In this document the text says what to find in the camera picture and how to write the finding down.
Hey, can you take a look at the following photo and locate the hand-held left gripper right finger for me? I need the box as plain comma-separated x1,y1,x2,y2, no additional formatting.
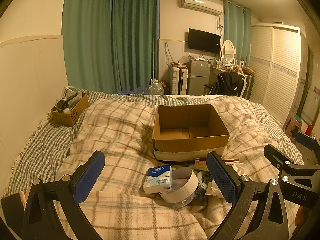
206,151,290,240

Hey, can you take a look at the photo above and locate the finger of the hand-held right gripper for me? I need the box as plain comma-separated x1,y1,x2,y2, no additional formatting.
264,144,295,170
295,131,320,151

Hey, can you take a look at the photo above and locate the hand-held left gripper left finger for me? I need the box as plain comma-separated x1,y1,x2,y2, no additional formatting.
22,151,105,240

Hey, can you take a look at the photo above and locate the white bear plush toy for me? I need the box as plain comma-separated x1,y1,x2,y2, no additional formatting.
197,171,225,198

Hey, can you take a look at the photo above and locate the brown box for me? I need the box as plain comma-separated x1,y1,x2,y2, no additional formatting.
194,158,240,172

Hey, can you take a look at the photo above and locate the clear plastic jar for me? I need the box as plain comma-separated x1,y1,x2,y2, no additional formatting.
159,167,200,208

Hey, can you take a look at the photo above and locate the blue white tissue packet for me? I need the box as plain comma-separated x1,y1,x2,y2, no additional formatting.
143,164,173,194

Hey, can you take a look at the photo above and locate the large cardboard box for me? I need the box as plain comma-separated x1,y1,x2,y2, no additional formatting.
152,104,231,162

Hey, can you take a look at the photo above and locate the person's right hand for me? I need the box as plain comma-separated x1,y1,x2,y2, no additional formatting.
296,206,309,228

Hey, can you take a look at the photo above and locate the plastic stool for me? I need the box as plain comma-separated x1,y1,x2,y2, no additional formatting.
285,115,303,138

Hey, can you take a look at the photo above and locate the beige plaid blanket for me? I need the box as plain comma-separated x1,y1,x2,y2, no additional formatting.
56,96,304,240

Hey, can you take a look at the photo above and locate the green checked bedsheet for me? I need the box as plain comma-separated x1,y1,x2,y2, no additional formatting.
5,90,304,198

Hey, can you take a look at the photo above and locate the small cardboard box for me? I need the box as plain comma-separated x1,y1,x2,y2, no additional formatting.
51,94,89,127

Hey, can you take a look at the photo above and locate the white louvered wardrobe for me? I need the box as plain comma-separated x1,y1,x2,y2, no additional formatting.
249,24,304,128

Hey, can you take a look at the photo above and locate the brown suitcase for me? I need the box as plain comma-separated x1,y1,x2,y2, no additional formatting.
245,74,255,100

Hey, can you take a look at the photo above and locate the green white carton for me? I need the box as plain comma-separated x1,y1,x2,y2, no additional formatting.
62,86,83,100

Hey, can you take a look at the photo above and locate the black jacket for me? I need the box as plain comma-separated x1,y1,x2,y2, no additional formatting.
210,72,244,97

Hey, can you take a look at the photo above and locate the silver small fridge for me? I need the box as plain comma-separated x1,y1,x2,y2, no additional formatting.
186,59,212,95

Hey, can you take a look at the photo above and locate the white suitcase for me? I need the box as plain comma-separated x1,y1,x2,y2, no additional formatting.
169,66,188,95

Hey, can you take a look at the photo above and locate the clear water jug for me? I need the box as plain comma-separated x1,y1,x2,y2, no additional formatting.
149,79,164,95

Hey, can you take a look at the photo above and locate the white oval mirror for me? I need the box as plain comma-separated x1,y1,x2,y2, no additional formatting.
220,39,237,64

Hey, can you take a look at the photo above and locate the light green narrow curtain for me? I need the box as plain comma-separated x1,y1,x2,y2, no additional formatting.
223,0,252,67

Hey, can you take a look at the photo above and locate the white air conditioner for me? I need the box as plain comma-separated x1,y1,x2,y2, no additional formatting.
181,0,223,15

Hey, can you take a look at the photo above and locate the black wall television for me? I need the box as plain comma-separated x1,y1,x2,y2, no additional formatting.
187,28,222,54

